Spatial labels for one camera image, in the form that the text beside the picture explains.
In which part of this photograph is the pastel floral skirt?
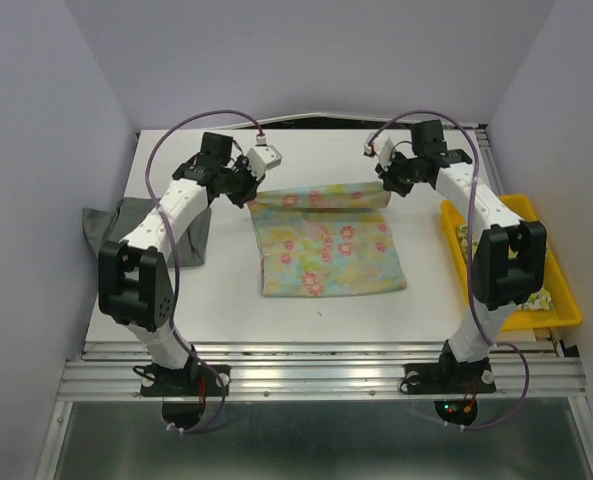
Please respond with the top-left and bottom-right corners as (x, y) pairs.
(248, 182), (407, 298)

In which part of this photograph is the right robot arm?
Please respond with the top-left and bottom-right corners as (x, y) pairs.
(364, 120), (547, 395)

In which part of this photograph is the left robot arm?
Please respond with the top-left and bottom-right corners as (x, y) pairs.
(98, 133), (282, 397)

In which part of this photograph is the folded grey skirt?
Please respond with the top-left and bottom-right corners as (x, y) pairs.
(82, 197), (212, 268)

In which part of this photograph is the lemon print skirt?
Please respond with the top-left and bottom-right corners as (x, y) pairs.
(455, 224), (554, 311)

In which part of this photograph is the yellow plastic tray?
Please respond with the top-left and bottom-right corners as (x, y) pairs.
(440, 200), (582, 331)

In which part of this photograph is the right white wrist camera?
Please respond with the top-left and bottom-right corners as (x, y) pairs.
(373, 137), (396, 171)

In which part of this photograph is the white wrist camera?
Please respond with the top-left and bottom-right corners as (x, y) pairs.
(246, 145), (282, 179)
(373, 137), (396, 171)

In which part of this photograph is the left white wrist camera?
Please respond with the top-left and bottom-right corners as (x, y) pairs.
(246, 145), (282, 179)

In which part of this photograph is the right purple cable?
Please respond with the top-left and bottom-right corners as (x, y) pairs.
(363, 109), (531, 432)

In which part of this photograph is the purple cable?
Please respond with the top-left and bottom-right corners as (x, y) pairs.
(363, 109), (531, 432)
(144, 109), (267, 435)

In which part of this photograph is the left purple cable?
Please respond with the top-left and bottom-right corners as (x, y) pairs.
(144, 109), (267, 435)

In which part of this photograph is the aluminium rail frame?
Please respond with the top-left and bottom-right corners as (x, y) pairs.
(36, 340), (593, 479)

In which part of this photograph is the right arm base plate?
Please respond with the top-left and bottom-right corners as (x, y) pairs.
(398, 363), (496, 429)

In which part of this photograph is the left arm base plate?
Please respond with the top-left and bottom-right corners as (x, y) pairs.
(132, 360), (231, 435)

